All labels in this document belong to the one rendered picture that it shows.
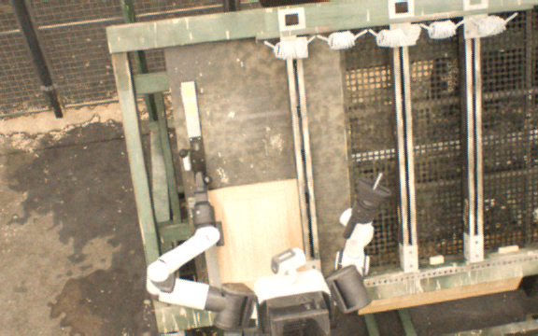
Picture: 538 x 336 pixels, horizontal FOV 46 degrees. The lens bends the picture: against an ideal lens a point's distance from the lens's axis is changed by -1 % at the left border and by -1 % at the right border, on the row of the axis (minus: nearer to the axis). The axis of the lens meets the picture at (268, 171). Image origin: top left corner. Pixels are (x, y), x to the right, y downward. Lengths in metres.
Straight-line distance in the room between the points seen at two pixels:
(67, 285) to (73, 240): 0.34
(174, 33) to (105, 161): 2.39
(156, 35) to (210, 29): 0.21
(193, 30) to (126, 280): 2.01
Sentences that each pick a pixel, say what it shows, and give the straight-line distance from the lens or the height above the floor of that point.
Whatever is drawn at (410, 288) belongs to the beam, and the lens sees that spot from 3.00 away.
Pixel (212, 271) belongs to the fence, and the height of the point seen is 1.02.
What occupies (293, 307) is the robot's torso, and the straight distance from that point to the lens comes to 2.24.
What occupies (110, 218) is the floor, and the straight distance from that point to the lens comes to 4.40.
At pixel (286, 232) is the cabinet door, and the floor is 1.10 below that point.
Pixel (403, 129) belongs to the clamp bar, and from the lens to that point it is 2.76.
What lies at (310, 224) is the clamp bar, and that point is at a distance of 2.77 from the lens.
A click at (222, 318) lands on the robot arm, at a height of 1.31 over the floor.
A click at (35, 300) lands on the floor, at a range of 4.17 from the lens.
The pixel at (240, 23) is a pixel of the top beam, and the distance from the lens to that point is 2.51.
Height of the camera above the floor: 3.34
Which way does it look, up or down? 48 degrees down
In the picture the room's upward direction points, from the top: 2 degrees counter-clockwise
